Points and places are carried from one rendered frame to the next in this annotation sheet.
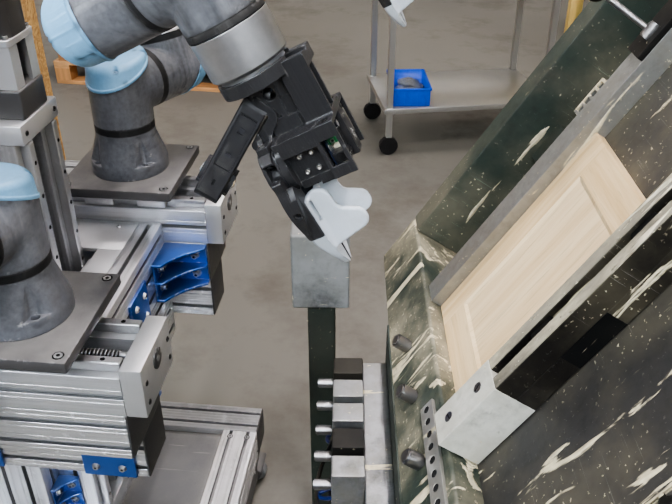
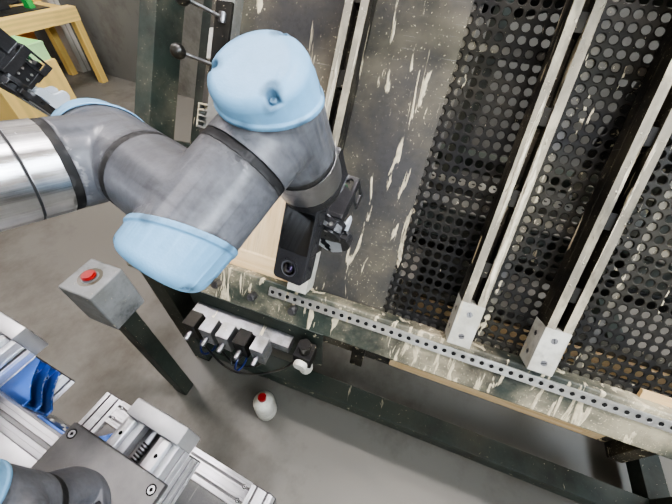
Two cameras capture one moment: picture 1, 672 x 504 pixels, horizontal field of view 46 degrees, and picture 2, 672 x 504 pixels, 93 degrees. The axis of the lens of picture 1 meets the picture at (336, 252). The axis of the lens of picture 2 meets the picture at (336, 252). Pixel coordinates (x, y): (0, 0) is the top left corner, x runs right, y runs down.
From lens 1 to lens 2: 0.66 m
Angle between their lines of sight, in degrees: 57
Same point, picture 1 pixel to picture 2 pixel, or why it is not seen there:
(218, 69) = (328, 192)
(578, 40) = (153, 88)
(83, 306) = (97, 460)
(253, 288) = not seen: outside the picture
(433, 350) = (240, 272)
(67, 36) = (215, 266)
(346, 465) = (259, 344)
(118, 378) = (178, 447)
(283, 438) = (118, 390)
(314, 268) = (115, 301)
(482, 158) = not seen: hidden behind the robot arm
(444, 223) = not seen: hidden behind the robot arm
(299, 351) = (60, 358)
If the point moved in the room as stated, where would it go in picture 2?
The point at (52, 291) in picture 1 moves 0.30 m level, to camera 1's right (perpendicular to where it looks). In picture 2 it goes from (84, 482) to (200, 321)
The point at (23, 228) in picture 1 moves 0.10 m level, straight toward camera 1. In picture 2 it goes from (35, 486) to (120, 477)
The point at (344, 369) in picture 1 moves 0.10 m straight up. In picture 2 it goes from (194, 320) to (185, 304)
